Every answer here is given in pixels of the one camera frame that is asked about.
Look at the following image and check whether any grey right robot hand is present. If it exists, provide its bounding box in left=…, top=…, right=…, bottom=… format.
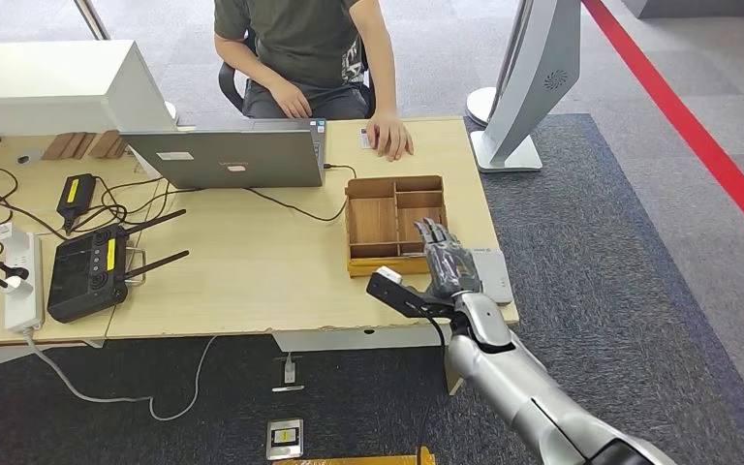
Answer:
left=413, top=218, right=483, bottom=297

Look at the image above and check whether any person's right hand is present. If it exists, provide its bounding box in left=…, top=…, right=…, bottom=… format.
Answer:
left=268, top=77, right=314, bottom=121

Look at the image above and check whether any person's left hand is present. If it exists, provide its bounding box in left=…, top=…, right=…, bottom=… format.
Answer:
left=366, top=109, right=415, bottom=163

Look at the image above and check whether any grey card reader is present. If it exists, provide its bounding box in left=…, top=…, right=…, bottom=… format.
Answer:
left=470, top=246, right=515, bottom=307

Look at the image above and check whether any person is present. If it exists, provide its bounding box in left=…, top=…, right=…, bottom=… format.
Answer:
left=213, top=0, right=415, bottom=163

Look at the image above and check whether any grey laptop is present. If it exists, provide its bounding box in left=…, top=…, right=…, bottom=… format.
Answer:
left=119, top=117, right=328, bottom=191

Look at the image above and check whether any wooden compartment box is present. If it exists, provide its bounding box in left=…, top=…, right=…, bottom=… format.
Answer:
left=344, top=174, right=449, bottom=278

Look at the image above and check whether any grey kiosk stand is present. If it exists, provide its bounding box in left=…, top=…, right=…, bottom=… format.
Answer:
left=465, top=0, right=584, bottom=174

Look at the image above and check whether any white floor plug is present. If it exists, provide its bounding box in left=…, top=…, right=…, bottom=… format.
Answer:
left=272, top=353, right=306, bottom=393

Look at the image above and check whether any yellow board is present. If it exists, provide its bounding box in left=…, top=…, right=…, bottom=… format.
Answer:
left=273, top=447, right=438, bottom=465

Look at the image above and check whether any wooden block holder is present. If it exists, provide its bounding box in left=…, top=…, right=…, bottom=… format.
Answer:
left=41, top=132, right=99, bottom=161

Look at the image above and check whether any black power adapter yellow label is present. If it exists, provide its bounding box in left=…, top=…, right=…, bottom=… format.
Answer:
left=55, top=173, right=97, bottom=224

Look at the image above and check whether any metal floor socket plate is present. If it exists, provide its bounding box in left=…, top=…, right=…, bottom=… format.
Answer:
left=264, top=418, right=305, bottom=462

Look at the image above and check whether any white cabinet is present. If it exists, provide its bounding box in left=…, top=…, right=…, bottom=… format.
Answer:
left=0, top=39, right=179, bottom=138

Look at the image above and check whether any black remote controller with antennas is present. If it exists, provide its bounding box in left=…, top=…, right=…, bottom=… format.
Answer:
left=46, top=208, right=191, bottom=325

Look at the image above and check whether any black plug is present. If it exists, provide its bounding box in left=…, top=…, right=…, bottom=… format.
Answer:
left=0, top=256, right=31, bottom=290

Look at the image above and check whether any white power strip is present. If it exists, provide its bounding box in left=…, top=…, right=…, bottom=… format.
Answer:
left=3, top=232, right=46, bottom=333

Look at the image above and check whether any black right wrist camera bracket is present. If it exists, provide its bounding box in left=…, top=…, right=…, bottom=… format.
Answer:
left=365, top=265, right=458, bottom=321

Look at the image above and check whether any black laptop cable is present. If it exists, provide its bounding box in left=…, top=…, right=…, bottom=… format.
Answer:
left=243, top=163, right=359, bottom=224

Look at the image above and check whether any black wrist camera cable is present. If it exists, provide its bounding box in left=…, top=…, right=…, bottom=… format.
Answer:
left=414, top=307, right=448, bottom=465

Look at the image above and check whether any black adapter cable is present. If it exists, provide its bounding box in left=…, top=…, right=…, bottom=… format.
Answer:
left=62, top=176, right=206, bottom=235

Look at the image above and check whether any grey metal post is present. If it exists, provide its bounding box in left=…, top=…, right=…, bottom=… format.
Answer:
left=75, top=0, right=113, bottom=42

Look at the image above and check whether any white power strip cable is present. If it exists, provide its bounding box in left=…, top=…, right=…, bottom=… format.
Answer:
left=23, top=330, right=219, bottom=423

